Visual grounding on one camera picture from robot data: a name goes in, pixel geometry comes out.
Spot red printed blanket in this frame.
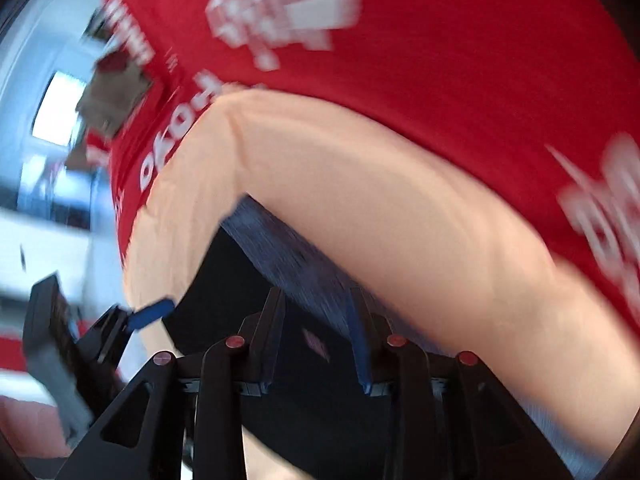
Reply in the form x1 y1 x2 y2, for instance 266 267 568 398
85 0 640 323

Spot cream cushion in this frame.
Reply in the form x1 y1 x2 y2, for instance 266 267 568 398
119 87 640 480

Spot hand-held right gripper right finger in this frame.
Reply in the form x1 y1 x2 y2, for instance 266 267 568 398
349 287 576 480

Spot bright window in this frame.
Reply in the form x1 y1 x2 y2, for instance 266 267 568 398
30 70 97 142

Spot black pants with blue waistband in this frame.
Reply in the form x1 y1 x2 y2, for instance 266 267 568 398
165 195 401 480

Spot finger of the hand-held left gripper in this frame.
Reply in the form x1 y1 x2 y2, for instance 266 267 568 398
95 297 177 363

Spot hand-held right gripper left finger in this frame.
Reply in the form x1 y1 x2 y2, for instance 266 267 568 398
55 287 286 480

